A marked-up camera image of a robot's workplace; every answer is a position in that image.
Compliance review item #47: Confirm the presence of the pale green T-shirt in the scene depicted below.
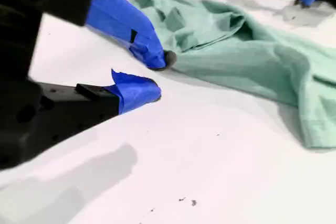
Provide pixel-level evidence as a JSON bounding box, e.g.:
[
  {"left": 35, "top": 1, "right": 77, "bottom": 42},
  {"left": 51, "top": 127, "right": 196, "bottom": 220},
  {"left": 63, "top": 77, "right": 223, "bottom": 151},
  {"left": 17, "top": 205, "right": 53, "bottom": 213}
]
[{"left": 130, "top": 0, "right": 336, "bottom": 153}]

